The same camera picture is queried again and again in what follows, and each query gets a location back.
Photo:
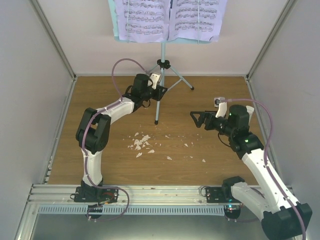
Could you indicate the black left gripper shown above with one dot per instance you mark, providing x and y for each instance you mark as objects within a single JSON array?
[{"x": 160, "y": 94}]

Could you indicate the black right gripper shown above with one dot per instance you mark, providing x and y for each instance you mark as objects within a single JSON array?
[{"x": 208, "y": 114}]

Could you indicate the light blue music stand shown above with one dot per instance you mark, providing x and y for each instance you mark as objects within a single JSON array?
[{"x": 164, "y": 64}]

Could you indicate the white sheet music pages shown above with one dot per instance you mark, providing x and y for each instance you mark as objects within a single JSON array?
[{"x": 167, "y": 21}]

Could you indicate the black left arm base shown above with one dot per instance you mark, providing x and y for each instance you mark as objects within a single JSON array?
[{"x": 94, "y": 195}]

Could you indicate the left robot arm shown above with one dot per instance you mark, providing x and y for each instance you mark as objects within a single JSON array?
[{"x": 94, "y": 128}]

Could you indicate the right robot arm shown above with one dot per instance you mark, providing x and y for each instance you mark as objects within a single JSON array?
[{"x": 280, "y": 213}]

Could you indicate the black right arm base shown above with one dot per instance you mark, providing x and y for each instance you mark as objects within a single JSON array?
[{"x": 214, "y": 194}]

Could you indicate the white debris pile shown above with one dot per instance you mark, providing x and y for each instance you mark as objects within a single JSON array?
[{"x": 163, "y": 143}]

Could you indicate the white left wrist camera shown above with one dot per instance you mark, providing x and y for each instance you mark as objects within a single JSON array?
[{"x": 154, "y": 79}]

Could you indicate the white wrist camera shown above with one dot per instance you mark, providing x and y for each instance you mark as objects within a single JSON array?
[
  {"x": 154, "y": 79},
  {"x": 221, "y": 105}
]

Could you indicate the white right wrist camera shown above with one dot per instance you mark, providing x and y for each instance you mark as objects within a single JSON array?
[{"x": 221, "y": 105}]

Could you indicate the slotted grey cable duct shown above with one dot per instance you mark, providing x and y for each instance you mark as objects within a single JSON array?
[{"x": 177, "y": 210}]

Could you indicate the aluminium front rail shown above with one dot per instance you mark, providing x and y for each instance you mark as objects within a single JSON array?
[{"x": 183, "y": 195}]

